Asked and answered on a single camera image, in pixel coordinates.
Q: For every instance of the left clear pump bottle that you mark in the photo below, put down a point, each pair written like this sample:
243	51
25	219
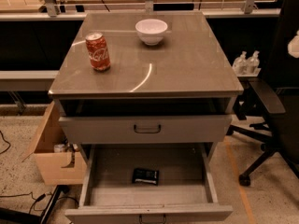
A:
239	63

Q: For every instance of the clear pump bottle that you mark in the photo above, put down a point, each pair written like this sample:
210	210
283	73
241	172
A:
239	63
252	62

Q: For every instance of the dark blueberry rxbar wrapper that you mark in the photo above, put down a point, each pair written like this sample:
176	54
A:
145	176

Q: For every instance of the upper grey drawer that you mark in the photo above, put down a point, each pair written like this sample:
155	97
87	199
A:
145	130

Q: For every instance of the right clear pump bottle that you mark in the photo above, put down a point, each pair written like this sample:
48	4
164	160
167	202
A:
252	62

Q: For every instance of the red coca-cola can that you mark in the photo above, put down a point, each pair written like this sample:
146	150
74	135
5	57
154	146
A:
97	50

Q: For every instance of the grey metal drawer cabinet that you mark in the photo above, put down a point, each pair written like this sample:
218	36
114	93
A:
187	74

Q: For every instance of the open lower grey drawer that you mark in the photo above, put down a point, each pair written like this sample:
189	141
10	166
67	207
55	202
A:
185	191

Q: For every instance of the white ceramic bowl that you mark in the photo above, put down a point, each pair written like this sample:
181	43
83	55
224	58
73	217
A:
151	31

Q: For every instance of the black office chair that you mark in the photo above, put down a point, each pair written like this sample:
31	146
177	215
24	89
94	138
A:
275	93

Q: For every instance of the brown cardboard box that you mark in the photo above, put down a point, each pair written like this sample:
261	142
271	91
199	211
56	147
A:
56	168

